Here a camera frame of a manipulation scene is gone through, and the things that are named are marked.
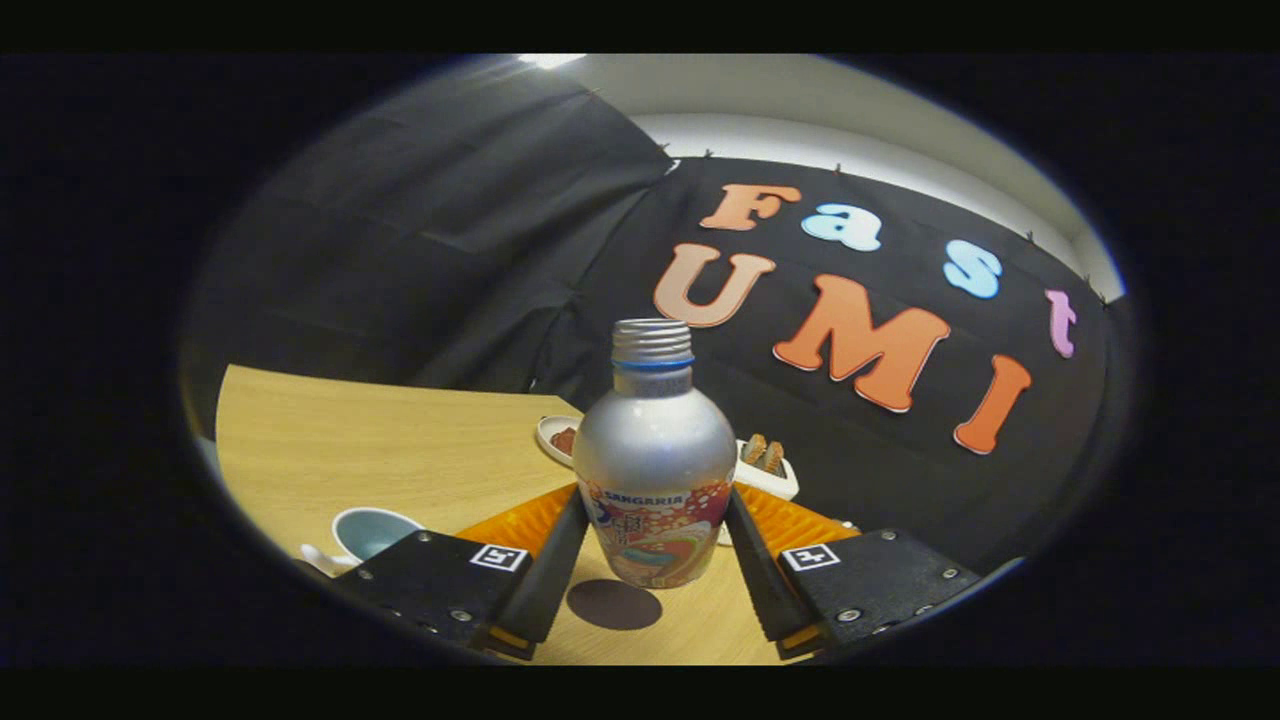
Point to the black backdrop cloth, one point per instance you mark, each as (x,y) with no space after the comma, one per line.
(450,250)

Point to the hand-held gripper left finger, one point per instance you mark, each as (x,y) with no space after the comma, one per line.
(555,580)

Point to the wooden table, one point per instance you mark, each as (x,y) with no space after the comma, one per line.
(400,450)

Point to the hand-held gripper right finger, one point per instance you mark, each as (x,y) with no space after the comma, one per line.
(765,590)

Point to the dark brown round coaster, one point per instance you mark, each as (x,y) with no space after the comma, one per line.
(610,608)

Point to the small white plate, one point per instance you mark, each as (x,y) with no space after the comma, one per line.
(547,432)

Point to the silver juice bottle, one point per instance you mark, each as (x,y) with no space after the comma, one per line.
(655,450)

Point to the white cup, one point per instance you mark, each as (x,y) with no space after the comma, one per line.
(370,530)

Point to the brown toast slice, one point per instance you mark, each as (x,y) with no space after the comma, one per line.
(753,447)
(772,457)

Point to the white toaster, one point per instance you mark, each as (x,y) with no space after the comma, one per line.
(775,485)

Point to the reddish brown food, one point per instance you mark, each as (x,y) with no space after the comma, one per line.
(565,441)

